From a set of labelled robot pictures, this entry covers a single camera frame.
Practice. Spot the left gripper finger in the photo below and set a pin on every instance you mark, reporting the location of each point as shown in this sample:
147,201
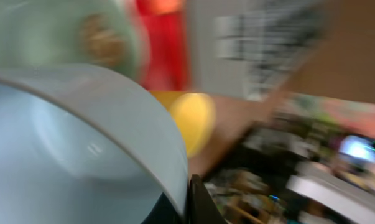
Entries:
201,207

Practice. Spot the yellow plastic cup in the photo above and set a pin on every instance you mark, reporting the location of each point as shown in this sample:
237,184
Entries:
193,113

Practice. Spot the light blue bowl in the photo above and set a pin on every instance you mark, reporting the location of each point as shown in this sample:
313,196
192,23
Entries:
84,144

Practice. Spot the brown food scrap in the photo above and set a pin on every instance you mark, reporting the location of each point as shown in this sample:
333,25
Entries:
102,44

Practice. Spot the green bowl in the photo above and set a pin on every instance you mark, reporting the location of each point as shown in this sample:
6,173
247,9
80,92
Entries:
39,33

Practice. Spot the red serving tray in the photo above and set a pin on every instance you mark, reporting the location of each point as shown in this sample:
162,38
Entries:
168,67

